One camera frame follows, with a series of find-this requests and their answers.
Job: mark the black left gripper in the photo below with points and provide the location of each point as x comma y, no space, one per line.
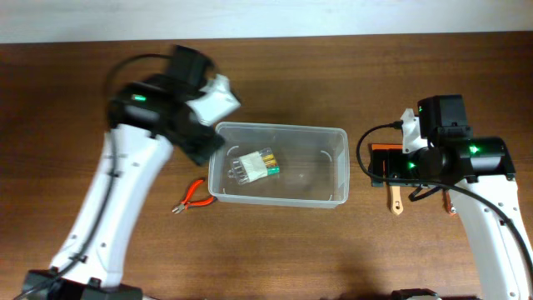
209,145

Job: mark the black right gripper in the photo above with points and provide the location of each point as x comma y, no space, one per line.
392,160

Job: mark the orange scraper with wooden handle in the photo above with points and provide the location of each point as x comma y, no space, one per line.
396,205

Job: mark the red-handled pliers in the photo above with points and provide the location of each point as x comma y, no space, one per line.
187,200

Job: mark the clear plastic container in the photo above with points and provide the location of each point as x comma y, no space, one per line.
314,165

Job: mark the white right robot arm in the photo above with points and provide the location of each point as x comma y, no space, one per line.
439,153

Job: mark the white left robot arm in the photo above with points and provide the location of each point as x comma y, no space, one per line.
147,120

